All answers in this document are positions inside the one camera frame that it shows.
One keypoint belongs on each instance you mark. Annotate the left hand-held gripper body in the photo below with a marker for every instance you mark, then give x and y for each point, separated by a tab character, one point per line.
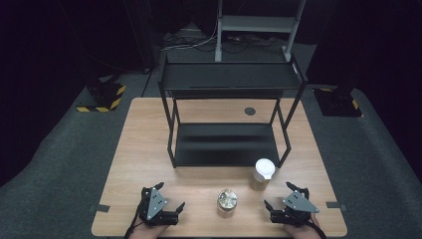
154	204

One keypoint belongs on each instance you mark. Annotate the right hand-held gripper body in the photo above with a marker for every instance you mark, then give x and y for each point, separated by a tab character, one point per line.
298	204

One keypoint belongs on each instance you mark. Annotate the glass jar with gold lid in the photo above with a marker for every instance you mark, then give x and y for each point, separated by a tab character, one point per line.
227	200

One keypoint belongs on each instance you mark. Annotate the black metal shelf rack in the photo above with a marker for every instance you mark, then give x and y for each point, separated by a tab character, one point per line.
229	76

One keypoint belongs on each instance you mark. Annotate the person's right hand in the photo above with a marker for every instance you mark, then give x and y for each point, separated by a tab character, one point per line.
305	233

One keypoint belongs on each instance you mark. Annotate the grey tape strip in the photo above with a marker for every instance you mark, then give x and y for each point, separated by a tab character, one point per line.
336	206

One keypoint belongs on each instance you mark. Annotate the dark round table grommet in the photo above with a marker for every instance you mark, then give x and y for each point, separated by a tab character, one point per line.
250	111

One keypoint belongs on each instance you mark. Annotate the black yellow striped stand base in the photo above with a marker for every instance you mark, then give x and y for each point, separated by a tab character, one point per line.
336	103
107	96

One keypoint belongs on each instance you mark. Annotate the grey metal stand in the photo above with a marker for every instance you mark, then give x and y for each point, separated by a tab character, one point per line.
258	24

